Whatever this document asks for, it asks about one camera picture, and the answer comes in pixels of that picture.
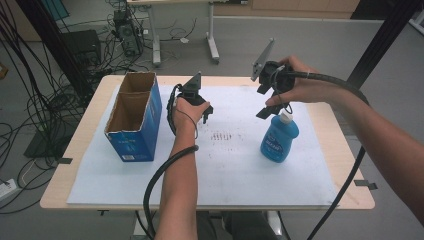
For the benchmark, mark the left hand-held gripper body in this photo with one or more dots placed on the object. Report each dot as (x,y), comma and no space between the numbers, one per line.
(191,93)

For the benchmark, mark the white power strip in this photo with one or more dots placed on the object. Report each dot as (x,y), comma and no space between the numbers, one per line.
(6,189)

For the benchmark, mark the blue cardboard box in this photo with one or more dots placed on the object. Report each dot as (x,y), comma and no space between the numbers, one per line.
(140,140)

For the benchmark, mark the black tape piece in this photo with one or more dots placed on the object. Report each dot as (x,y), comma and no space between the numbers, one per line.
(65,160)
(365,184)

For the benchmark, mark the black metal post with base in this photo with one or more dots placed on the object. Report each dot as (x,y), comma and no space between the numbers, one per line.
(383,43)

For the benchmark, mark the black computer tower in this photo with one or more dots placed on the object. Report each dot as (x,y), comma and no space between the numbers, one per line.
(128,35)

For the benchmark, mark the blue bottle with white cap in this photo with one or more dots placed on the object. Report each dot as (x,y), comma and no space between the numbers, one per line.
(279,140)

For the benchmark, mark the person's right hand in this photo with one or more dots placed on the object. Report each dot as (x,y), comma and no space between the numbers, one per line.
(306,91)

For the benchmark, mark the white desk frame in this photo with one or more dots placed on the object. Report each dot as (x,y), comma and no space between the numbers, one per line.
(213,40)

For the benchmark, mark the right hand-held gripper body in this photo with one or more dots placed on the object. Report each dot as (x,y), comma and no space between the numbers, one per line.
(278,76)

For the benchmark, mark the white paper mat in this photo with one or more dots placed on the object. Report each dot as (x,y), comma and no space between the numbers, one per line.
(233,173)

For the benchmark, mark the black floor mat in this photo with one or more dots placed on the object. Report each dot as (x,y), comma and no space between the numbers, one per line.
(46,146)

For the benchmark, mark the black box on floor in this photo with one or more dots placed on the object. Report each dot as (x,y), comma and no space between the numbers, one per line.
(83,45)

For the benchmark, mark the person's left hand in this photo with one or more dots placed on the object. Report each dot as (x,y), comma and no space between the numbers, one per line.
(185,116)

